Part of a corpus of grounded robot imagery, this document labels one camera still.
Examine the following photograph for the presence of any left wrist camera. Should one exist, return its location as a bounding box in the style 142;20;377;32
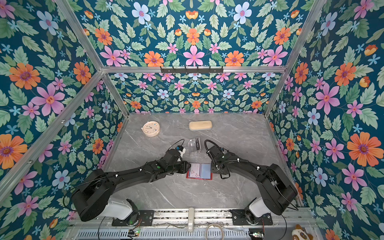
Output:
176;145;186;159

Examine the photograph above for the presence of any coiled beige cable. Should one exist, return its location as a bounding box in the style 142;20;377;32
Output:
204;223;225;240

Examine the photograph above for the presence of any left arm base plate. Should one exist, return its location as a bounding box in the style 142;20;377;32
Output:
112;210;155;227

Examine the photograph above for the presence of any aluminium front rail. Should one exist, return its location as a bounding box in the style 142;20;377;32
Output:
68;208;318;230

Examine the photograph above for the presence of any white vent grille strip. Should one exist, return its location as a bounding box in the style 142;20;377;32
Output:
75;228;250;240

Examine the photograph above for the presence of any beige glasses case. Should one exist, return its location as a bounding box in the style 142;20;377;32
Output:
189;121;213;131

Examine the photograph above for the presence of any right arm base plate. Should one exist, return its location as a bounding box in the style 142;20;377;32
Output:
229;209;273;226

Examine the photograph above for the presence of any black hook bar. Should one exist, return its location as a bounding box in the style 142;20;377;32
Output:
160;67;224;74

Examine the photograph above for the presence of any red leather card holder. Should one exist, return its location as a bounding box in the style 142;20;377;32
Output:
186;163;213;180

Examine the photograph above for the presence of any clear acrylic card stand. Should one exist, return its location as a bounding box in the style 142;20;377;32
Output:
188;137;202;154

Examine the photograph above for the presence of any pink round alarm clock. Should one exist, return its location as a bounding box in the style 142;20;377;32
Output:
141;121;161;138

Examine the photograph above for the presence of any white rail clip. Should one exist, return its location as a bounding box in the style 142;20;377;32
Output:
187;208;195;233

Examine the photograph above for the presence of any white pink VIP card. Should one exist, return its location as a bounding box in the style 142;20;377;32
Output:
189;163;201;179

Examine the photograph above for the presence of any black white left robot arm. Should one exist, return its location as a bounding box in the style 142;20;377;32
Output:
71;145;191;222

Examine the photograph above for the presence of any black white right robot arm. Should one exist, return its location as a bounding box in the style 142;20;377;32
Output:
204;140;298;225

